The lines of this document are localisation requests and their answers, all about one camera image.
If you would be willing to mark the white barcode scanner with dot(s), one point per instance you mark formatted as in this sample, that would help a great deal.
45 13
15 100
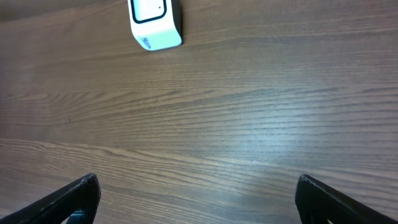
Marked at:
156 24

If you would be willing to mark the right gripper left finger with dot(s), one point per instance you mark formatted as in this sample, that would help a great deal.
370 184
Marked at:
76 202

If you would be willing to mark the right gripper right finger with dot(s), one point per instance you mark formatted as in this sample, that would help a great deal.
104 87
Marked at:
317 202

